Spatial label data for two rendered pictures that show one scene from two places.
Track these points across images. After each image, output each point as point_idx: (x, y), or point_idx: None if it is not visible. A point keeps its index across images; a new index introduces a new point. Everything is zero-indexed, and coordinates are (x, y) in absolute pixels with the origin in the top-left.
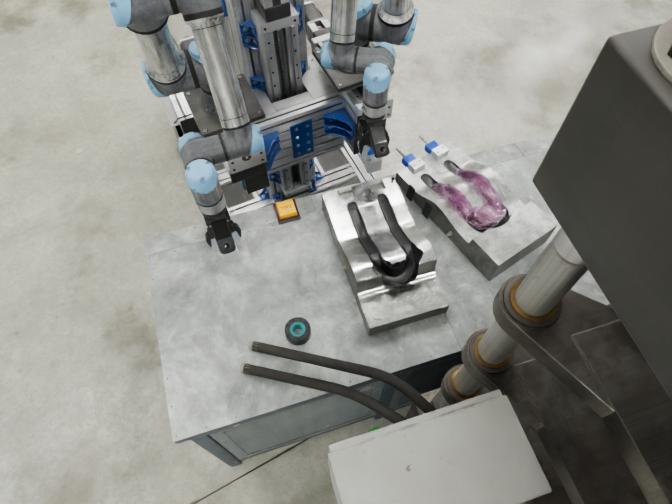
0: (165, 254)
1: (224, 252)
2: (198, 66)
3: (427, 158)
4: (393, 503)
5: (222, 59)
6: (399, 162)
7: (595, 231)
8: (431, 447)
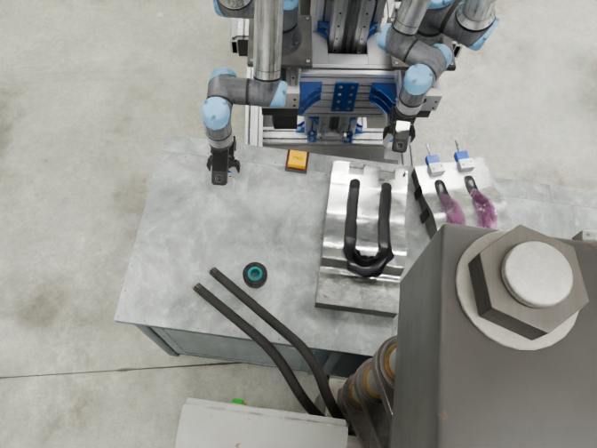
0: (176, 156)
1: (214, 183)
2: None
3: (450, 165)
4: None
5: (272, 16)
6: (449, 145)
7: (402, 355)
8: (264, 438)
